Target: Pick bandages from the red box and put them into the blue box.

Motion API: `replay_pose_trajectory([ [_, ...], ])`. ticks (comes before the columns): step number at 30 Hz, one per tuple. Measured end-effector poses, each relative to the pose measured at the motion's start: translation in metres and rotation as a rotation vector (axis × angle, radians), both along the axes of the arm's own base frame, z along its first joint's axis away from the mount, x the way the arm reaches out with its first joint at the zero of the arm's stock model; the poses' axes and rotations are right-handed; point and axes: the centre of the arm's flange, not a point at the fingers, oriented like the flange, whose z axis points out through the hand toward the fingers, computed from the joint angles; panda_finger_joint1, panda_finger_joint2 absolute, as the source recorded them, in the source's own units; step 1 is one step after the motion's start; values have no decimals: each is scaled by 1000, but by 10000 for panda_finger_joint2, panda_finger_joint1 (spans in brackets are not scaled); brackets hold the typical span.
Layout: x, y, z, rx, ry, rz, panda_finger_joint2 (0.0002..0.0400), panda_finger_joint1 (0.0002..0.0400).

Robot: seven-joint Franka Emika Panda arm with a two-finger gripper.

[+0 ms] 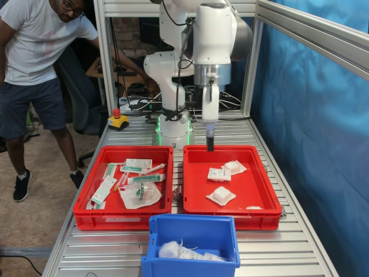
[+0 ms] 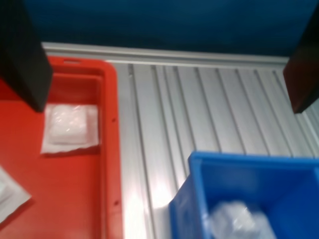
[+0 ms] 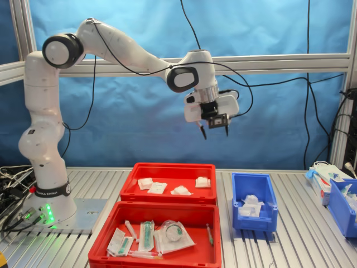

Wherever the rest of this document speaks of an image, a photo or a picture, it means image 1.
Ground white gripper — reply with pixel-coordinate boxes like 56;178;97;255
201;83;220;152

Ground red box with bandages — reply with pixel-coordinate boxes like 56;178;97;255
182;145;283;231

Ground blue plastic box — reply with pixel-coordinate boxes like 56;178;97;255
141;214;241;277

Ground red box with syringes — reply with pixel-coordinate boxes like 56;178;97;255
73;145;174;231

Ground printed label bandage packet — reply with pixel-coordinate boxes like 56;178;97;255
207;167;232;182

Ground round gauze bandage packet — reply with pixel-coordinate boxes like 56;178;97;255
221;160;247;175

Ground clear plastic syringe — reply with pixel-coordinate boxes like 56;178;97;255
140;163;167;175

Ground white printed flat packet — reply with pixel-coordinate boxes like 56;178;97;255
125;158;153;169

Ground wide green syringe packet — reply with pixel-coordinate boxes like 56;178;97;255
127;173;167;185

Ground black power strip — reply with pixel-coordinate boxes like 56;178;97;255
131;100;163;113

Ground short green syringe packet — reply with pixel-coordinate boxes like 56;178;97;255
120;164;142;174

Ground black headphones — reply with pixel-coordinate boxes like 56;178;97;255
127;83;150;96

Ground white dotted board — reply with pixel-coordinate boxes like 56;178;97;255
118;96;139;113

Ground yellow emergency stop button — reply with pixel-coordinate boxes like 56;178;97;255
107;108;130;132

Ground red tipped syringe packet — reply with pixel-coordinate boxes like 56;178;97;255
113;172;128;193

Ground large pouch with filter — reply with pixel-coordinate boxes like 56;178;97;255
118;182;163;210

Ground narrow green syringe packet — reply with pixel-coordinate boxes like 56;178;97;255
102;162;118;182

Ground blue curtain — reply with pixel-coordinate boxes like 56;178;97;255
230;0;369;277

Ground printed white paper packet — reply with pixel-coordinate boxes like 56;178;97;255
177;246;207;261

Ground cotton wool bag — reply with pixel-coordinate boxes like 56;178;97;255
159;239;185;259

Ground long white green packet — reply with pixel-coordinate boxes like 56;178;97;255
90;174;118;205

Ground dark grey office chair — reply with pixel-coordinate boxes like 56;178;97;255
54;62;109;169

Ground clear packet with green print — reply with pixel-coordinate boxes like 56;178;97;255
85;200;107;211

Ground dark computer monitor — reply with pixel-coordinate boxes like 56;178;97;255
140;17;160;44

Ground wooden desk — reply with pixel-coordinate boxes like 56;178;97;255
86;57;162;99

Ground person in white shirt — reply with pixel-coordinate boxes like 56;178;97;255
0;0;150;202

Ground white cable bundle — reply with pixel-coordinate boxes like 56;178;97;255
219;91;242;110

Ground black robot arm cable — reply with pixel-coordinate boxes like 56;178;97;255
160;0;194;112

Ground aluminium profile frame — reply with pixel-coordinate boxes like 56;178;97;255
93;0;369;118

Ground grey floor cable cover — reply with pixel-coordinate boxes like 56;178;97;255
0;246;54;257

